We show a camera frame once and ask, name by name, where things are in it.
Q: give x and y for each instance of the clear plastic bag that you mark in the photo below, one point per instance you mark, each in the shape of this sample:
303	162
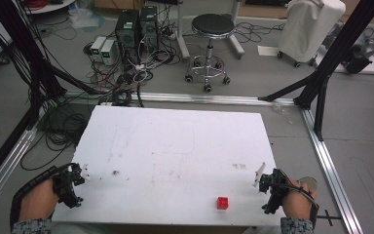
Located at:
84	18

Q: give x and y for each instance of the person's left hand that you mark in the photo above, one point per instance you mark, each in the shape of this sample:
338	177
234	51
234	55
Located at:
39	200

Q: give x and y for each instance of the large black computer tower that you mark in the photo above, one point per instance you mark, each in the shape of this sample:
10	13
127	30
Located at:
127	35

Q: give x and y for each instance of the person's right patterned sleeve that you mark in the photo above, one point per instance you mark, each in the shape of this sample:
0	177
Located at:
297	226

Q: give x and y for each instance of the white power supply box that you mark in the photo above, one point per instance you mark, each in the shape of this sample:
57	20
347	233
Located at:
108	52
97	47

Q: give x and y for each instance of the black round stool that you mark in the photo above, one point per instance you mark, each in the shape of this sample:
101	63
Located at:
211	26

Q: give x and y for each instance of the black upright strut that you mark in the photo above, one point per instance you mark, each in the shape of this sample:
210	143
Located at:
320	110

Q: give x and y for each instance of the white covered cart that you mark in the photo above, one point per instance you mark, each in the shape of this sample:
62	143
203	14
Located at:
308	29

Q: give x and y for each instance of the white round table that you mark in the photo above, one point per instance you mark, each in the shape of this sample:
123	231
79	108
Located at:
50	6

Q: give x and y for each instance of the long aluminium floor rail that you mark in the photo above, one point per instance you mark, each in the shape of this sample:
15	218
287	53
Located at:
207	98

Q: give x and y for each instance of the slim black computer tower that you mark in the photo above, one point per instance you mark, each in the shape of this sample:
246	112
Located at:
149	27

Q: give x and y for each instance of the white table leg frame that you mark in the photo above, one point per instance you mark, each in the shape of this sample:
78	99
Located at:
183	42

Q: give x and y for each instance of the red toy block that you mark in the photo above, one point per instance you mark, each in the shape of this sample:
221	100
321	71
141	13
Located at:
222	202

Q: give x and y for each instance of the person's left patterned sleeve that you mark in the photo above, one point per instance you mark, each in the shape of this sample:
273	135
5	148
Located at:
30	226

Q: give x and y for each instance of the black diagonal brace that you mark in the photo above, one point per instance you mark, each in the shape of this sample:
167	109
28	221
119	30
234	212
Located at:
289	88

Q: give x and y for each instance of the person's right hand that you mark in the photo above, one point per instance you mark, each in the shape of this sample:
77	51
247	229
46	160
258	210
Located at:
297	203

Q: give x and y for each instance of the black device on board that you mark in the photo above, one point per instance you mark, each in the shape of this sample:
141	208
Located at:
358	57

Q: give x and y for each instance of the person's patterned sleeve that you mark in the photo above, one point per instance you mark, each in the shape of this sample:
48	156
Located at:
30	226
297	226

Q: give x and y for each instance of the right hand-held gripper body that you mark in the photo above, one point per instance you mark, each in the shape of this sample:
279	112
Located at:
276	191

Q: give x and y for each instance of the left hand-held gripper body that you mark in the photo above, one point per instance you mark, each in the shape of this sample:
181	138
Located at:
65	186

